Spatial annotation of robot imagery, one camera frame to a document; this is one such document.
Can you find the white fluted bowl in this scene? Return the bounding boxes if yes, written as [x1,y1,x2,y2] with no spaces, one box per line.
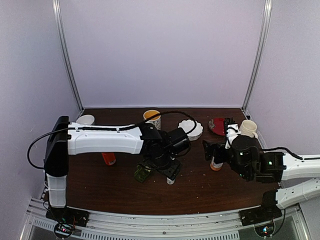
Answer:
[178,119,204,142]

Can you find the large orange pill bottle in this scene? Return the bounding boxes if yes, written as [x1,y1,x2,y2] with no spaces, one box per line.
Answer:
[101,152,116,166]

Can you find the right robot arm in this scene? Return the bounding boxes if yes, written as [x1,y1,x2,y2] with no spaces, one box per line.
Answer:
[202,135,320,221]

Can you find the right black braided cable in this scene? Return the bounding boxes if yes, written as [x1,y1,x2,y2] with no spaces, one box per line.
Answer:
[259,146,320,161]

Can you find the right aluminium frame post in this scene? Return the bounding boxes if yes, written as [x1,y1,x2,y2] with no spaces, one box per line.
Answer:
[241,0,273,112]

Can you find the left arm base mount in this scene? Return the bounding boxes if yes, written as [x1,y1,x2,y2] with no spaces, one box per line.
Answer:
[45,204,90,227]

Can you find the red floral plate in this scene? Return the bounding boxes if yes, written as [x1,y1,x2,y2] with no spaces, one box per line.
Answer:
[208,118,226,136]

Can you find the green pill organizer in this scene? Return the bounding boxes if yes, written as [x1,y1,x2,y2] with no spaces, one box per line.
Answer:
[134,163,153,183]

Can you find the small white tea cup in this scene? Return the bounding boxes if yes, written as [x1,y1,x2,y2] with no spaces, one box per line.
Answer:
[76,114,95,126]

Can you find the aluminium front rail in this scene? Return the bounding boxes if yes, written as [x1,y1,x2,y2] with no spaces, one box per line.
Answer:
[18,198,312,240]

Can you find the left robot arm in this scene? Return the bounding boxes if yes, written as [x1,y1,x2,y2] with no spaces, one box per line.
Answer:
[44,116,191,222]

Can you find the amber bottle grey cap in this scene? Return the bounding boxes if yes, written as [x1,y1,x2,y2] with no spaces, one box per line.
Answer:
[210,156,224,172]

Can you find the left aluminium frame post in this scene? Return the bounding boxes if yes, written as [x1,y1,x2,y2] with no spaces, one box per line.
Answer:
[52,0,85,113]

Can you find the left black braided cable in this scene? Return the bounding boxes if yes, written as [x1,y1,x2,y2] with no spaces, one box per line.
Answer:
[27,110,198,170]

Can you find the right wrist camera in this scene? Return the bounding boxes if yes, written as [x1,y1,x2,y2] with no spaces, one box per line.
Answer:
[223,117,239,135]

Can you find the black braided cable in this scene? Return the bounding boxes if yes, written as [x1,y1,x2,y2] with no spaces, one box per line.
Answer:
[27,110,198,170]
[259,146,320,161]

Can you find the floral mug yellow inside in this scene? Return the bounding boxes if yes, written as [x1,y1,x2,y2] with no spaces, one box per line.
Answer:
[143,109,162,130]

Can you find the small white pill bottle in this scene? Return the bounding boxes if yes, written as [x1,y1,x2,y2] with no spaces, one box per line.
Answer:
[166,177,175,185]

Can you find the aluminium frame post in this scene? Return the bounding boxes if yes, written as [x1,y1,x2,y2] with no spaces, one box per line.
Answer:
[241,0,273,112]
[52,0,85,113]

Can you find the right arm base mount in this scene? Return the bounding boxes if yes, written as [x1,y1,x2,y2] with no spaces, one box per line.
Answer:
[239,189,283,227]

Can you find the cream ribbed mug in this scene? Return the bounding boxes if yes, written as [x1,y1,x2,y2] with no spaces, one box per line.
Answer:
[239,119,258,139]

